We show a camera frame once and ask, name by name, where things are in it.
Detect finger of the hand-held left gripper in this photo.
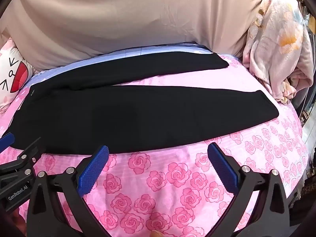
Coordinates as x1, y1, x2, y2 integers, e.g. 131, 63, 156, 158
0, 132, 15, 150
0, 137, 47, 182

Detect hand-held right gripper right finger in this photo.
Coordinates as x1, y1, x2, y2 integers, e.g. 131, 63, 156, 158
207, 143, 290, 237

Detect pale floral blanket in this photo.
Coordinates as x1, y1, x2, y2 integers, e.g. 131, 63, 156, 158
242, 0, 316, 103

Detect pink rose print bedsheet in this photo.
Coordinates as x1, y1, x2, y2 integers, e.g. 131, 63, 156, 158
0, 42, 309, 237

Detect white cartoon face pillow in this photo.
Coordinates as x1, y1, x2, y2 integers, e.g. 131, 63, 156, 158
0, 37, 34, 109

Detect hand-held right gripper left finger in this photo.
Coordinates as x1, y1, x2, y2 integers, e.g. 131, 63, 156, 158
27, 145, 109, 237

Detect black pants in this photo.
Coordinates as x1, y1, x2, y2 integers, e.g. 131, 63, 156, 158
7, 52, 280, 154

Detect beige padded headboard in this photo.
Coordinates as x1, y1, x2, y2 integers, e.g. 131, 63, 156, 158
0, 0, 272, 71

